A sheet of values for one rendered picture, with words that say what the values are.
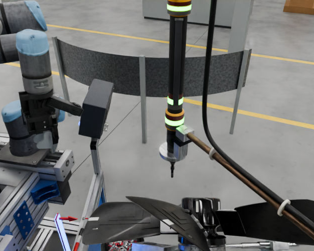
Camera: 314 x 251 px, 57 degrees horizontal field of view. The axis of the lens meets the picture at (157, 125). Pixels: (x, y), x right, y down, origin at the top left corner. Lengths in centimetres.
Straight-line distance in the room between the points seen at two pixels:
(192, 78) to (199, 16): 435
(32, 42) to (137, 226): 58
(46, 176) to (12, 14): 74
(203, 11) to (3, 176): 600
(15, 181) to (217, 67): 198
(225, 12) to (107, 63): 443
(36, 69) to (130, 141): 240
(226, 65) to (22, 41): 226
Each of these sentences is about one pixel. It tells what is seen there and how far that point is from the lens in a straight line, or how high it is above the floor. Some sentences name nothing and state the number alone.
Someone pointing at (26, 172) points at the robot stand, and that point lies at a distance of 154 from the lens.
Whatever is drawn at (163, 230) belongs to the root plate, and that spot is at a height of 118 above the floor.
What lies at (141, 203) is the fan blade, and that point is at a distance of 64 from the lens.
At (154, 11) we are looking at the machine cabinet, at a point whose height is 20.
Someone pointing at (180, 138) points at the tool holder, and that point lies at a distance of 65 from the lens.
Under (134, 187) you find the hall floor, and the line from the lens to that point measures 264.
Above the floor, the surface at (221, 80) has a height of 68.
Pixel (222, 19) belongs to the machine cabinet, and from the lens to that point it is 690.
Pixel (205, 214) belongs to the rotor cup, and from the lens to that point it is 88.
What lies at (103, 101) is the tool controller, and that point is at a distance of 140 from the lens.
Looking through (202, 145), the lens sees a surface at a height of 155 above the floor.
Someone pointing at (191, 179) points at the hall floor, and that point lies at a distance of 272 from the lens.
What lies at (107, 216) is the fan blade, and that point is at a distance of 97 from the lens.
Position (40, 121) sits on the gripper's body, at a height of 147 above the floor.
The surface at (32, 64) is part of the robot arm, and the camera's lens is 81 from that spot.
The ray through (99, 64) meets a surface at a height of 82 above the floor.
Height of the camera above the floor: 193
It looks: 35 degrees down
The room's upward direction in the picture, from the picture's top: straight up
